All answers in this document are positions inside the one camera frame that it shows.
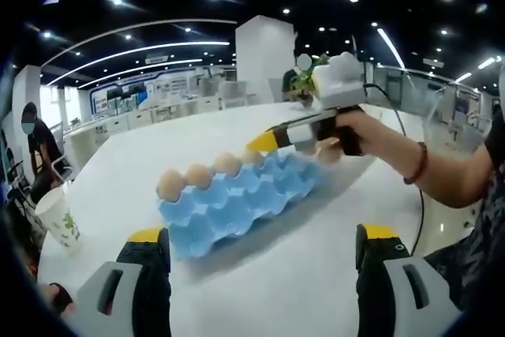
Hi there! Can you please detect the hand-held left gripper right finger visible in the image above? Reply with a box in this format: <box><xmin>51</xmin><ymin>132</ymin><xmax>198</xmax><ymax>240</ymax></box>
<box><xmin>354</xmin><ymin>223</ymin><xmax>462</xmax><ymax>337</ymax></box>

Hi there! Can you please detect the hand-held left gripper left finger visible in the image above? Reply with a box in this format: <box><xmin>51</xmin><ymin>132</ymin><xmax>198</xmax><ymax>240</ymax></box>
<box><xmin>74</xmin><ymin>227</ymin><xmax>174</xmax><ymax>337</ymax></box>

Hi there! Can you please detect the brown chicken egg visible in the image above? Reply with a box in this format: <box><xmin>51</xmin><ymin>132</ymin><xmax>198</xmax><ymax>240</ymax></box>
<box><xmin>184</xmin><ymin>163</ymin><xmax>214</xmax><ymax>190</ymax></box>
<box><xmin>212</xmin><ymin>152</ymin><xmax>241</xmax><ymax>177</ymax></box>
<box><xmin>239</xmin><ymin>148</ymin><xmax>264</xmax><ymax>167</ymax></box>
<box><xmin>315</xmin><ymin>142</ymin><xmax>342</xmax><ymax>165</ymax></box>
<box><xmin>156</xmin><ymin>169</ymin><xmax>186</xmax><ymax>200</ymax></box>

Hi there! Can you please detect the blue egg tray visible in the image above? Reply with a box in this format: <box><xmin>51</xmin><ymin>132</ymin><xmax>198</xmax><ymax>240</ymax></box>
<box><xmin>156</xmin><ymin>151</ymin><xmax>336</xmax><ymax>261</ymax></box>

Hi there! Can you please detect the person's right hand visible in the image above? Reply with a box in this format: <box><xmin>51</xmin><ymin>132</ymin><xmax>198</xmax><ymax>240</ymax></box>
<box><xmin>335</xmin><ymin>109</ymin><xmax>426</xmax><ymax>183</ymax></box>

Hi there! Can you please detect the person's left hand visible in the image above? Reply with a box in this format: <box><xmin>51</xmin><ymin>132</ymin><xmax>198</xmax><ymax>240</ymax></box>
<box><xmin>38</xmin><ymin>281</ymin><xmax>77</xmax><ymax>320</ymax></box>

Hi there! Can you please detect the green potted plant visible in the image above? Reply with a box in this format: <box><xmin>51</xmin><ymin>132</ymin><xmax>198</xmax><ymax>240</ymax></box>
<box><xmin>290</xmin><ymin>54</ymin><xmax>328</xmax><ymax>108</ymax></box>

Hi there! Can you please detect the white mesh office chair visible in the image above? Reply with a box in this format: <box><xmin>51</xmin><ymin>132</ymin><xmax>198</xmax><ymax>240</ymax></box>
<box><xmin>219</xmin><ymin>80</ymin><xmax>257</xmax><ymax>110</ymax></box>

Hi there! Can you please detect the white square pillar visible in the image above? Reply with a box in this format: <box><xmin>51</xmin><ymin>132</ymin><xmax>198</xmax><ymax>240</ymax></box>
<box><xmin>11</xmin><ymin>66</ymin><xmax>43</xmax><ymax>140</ymax></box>
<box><xmin>235</xmin><ymin>15</ymin><xmax>297</xmax><ymax>107</ymax></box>

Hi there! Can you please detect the dark rounded object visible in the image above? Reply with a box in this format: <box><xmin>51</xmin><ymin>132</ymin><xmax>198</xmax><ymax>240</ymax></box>
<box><xmin>49</xmin><ymin>282</ymin><xmax>74</xmax><ymax>313</ymax></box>

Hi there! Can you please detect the person's dark patterned shirt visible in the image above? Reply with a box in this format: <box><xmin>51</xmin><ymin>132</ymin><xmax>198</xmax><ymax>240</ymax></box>
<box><xmin>424</xmin><ymin>107</ymin><xmax>505</xmax><ymax>310</ymax></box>

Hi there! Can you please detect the glass partition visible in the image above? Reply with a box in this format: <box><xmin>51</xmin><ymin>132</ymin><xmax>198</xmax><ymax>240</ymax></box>
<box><xmin>372</xmin><ymin>63</ymin><xmax>496</xmax><ymax>148</ymax></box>

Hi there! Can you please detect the white table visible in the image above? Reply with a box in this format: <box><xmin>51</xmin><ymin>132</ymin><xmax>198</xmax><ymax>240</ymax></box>
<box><xmin>37</xmin><ymin>100</ymin><xmax>431</xmax><ymax>337</ymax></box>

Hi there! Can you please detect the white paper cup green print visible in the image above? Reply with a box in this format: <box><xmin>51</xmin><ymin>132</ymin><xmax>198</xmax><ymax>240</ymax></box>
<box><xmin>34</xmin><ymin>186</ymin><xmax>82</xmax><ymax>254</ymax></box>

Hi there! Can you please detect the white cabinet row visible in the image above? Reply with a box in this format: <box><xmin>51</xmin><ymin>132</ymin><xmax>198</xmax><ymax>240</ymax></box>
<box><xmin>62</xmin><ymin>95</ymin><xmax>238</xmax><ymax>156</ymax></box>

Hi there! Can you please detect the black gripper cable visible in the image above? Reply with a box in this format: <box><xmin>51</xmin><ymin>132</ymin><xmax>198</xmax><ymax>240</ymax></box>
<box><xmin>362</xmin><ymin>82</ymin><xmax>426</xmax><ymax>255</ymax></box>

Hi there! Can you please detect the brown bead bracelet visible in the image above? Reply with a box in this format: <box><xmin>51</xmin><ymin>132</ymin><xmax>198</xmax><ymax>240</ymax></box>
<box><xmin>402</xmin><ymin>141</ymin><xmax>429</xmax><ymax>185</ymax></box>

